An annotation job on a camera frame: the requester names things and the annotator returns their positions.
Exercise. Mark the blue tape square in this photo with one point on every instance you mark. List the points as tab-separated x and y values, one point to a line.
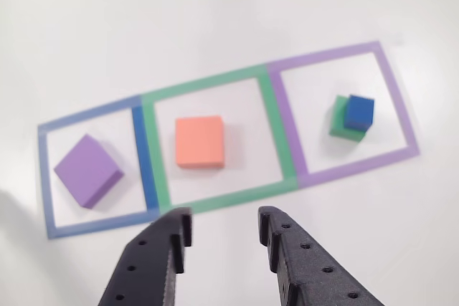
143	159

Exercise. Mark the purple foam block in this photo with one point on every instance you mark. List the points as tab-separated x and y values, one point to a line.
86	170

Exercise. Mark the green tape square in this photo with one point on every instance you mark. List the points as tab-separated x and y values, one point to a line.
272	116

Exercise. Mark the purple tape square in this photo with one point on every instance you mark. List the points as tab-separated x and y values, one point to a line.
287	123

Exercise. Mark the small blue foam cube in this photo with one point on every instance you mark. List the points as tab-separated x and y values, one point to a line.
358	110

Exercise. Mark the orange foam block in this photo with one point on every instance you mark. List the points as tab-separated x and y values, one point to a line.
199	141

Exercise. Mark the green foam cube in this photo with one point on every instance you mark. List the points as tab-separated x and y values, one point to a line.
337	119

